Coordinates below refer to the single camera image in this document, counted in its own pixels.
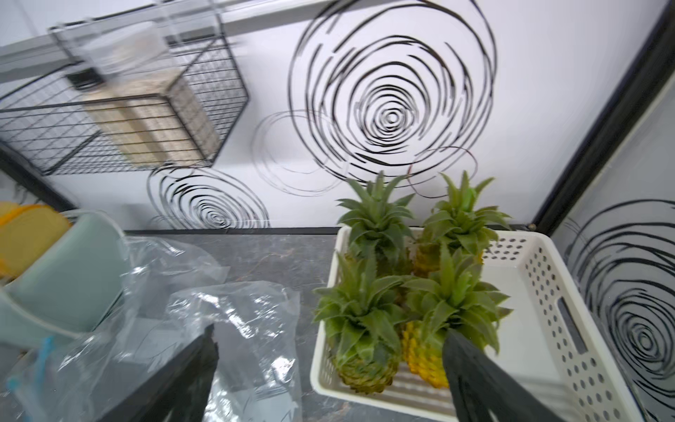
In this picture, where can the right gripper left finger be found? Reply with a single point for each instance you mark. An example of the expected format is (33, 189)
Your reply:
(179, 391)

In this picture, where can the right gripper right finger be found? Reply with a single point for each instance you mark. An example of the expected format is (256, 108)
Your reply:
(482, 391)

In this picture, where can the dark-lid spice jar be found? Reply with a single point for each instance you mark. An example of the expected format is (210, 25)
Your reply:
(119, 118)

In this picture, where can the mint green toaster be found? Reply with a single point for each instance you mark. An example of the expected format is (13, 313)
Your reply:
(71, 289)

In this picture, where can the white-lid spice jar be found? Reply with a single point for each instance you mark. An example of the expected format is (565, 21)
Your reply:
(139, 59)

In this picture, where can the left yellow toast slice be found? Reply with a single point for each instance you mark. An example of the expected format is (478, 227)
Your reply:
(27, 232)

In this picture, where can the cream perforated plastic basket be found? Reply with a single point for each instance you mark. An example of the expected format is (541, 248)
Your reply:
(549, 344)

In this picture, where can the clear zip-top bag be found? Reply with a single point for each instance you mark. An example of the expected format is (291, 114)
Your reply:
(85, 378)
(254, 326)

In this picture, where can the black wire wall basket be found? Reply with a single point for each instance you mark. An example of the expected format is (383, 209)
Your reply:
(44, 122)

